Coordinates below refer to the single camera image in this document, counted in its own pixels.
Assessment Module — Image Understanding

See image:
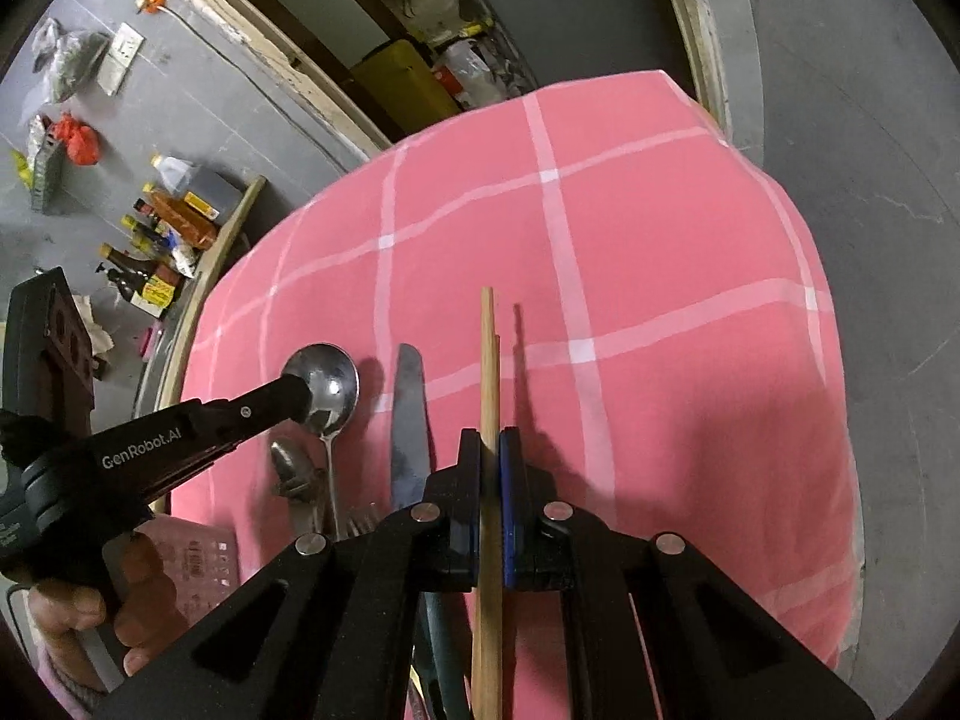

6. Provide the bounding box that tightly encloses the yellow plastic container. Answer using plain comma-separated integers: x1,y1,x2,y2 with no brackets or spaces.
351,40,460,145

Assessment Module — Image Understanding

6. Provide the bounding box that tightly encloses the dark sauce bottle gold cap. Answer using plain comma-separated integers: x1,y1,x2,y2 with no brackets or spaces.
121,215,178,254

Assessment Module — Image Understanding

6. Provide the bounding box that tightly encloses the blue white packet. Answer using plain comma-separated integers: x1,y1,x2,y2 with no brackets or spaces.
168,232,201,280

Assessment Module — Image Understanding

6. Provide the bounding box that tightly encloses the person's left hand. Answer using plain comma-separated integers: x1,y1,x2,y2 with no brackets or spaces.
28,531,190,692

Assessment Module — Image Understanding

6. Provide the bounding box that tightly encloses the table knife green handle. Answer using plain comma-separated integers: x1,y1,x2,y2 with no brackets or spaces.
388,343,470,720

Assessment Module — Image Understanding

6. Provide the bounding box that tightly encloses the large steel spoon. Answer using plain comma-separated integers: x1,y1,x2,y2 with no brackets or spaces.
280,343,360,541

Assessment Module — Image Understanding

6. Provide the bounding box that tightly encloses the pink checked tablecloth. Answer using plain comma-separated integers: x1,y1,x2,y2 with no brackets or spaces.
176,70,860,720

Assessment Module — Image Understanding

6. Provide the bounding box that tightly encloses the beige hanging towel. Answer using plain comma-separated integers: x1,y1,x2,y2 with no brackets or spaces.
70,292,115,355

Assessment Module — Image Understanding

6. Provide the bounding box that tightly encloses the small steel spoon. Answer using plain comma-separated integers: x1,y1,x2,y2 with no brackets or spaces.
269,438,326,535

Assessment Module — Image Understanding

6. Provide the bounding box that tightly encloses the pink plastic basket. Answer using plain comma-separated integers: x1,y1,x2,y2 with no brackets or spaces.
138,517,242,625

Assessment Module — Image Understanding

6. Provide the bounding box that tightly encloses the soy sauce bottle yellow label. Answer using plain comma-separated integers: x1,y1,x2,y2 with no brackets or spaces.
100,242,185,295

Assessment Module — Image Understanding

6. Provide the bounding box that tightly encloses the wall switch plate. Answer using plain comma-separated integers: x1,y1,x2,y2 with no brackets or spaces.
97,22,145,95

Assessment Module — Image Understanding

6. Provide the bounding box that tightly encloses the steel fork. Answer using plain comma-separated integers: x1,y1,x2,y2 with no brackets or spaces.
342,501,385,539

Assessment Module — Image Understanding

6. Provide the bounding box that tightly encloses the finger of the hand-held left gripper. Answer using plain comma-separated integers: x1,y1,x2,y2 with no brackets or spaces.
150,445,245,502
94,376,313,497

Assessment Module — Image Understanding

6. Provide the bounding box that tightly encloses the clear bag of dried goods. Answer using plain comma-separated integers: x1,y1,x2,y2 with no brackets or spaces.
32,18,110,104

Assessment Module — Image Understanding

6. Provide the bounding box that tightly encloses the red plastic bag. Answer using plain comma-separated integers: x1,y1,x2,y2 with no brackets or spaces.
48,112,103,167

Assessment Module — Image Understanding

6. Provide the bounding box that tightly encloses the grey wall rack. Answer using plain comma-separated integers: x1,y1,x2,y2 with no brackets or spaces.
28,133,67,215

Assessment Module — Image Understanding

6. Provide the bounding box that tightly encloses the wooden door frame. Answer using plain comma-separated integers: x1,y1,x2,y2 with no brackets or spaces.
112,0,734,166

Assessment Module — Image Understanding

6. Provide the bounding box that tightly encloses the beige kitchen counter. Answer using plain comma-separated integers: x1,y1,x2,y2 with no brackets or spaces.
156,175,269,407

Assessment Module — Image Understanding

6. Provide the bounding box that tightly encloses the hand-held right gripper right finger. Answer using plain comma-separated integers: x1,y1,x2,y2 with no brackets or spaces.
499,426,877,720

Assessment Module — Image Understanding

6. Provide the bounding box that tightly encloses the wooden chopstick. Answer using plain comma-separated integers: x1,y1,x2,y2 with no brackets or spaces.
491,333,505,720
469,286,497,720

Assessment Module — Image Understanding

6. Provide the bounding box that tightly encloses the dark pump sauce bottle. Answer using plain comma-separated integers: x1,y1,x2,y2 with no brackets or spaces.
96,262,170,318

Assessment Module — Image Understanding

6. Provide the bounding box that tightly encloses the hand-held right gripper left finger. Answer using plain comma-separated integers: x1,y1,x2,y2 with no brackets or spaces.
90,427,482,720

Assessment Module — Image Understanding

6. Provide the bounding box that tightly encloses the large dark oil jug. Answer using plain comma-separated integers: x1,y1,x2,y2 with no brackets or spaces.
149,154,242,227

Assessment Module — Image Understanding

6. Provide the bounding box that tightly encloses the person's left forearm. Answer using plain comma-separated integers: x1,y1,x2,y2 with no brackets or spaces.
28,641,106,719

